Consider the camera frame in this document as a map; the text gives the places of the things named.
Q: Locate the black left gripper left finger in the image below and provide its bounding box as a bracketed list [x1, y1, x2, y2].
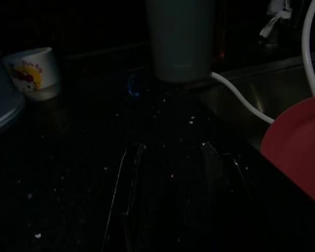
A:
[101, 142, 148, 252]

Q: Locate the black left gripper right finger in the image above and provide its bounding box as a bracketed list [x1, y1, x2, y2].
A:
[201, 141, 269, 252]

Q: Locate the pink round plate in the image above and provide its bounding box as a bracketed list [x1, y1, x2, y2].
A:
[260, 94, 315, 211]

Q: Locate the stainless steel sink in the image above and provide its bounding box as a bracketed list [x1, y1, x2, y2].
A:
[199, 49, 315, 153]

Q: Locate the white tiered plastic drawer tower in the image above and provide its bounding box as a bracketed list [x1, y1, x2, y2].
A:
[0, 36, 26, 140]

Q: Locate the white cartoon print cup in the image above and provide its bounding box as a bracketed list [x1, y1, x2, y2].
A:
[2, 47, 61, 102]

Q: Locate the grey water filter canister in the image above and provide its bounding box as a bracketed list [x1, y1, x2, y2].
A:
[144, 0, 216, 82]

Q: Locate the white tie on faucet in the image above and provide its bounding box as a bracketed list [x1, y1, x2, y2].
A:
[259, 0, 293, 37]

